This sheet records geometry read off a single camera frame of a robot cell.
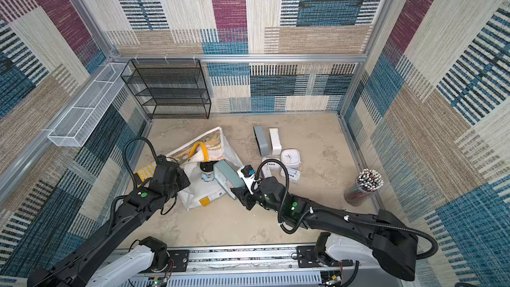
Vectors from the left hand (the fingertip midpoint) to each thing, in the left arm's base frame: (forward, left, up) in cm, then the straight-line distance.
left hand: (186, 174), depth 82 cm
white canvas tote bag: (+10, -10, +4) cm, 15 cm away
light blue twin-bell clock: (+6, -6, -8) cm, 11 cm away
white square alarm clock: (+14, -45, -10) cm, 48 cm away
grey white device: (+19, -31, -3) cm, 37 cm away
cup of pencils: (-6, -69, +4) cm, 70 cm away
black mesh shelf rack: (+50, +18, +6) cm, 53 cm away
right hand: (-7, -22, +2) cm, 23 cm away
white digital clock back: (+5, -45, -10) cm, 47 cm away
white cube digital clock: (+18, -39, -8) cm, 43 cm away
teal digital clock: (-5, -18, +6) cm, 19 cm away
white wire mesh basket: (+8, +34, +21) cm, 41 cm away
